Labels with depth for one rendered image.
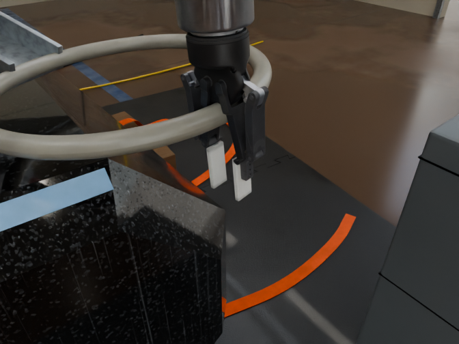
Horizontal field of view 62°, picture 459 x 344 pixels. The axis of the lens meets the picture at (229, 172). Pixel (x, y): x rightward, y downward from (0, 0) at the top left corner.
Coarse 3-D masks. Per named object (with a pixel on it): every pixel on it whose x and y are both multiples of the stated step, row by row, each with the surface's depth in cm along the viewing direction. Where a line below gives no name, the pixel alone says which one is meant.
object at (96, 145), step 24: (72, 48) 79; (96, 48) 81; (120, 48) 83; (144, 48) 84; (24, 72) 71; (264, 72) 59; (168, 120) 47; (192, 120) 47; (216, 120) 49; (0, 144) 47; (24, 144) 45; (48, 144) 45; (72, 144) 44; (96, 144) 44; (120, 144) 45; (144, 144) 45; (168, 144) 47
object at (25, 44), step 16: (0, 16) 80; (0, 32) 82; (16, 32) 80; (32, 32) 78; (0, 48) 78; (16, 48) 80; (32, 48) 80; (48, 48) 78; (0, 64) 69; (16, 64) 76
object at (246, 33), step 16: (240, 32) 44; (192, 48) 44; (208, 48) 43; (224, 48) 43; (240, 48) 44; (192, 64) 46; (208, 64) 44; (224, 64) 44; (240, 64) 45; (224, 80) 47; (240, 80) 45; (240, 96) 48
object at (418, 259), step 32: (448, 128) 71; (448, 160) 70; (416, 192) 78; (448, 192) 72; (416, 224) 80; (448, 224) 74; (416, 256) 83; (448, 256) 77; (384, 288) 94; (416, 288) 87; (448, 288) 80; (384, 320) 99; (416, 320) 90; (448, 320) 83
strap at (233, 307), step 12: (132, 120) 197; (228, 156) 205; (204, 180) 188; (348, 216) 167; (348, 228) 161; (336, 240) 155; (324, 252) 150; (312, 264) 145; (288, 276) 140; (300, 276) 140; (264, 288) 136; (276, 288) 136; (288, 288) 136; (240, 300) 132; (252, 300) 132; (264, 300) 132; (228, 312) 129
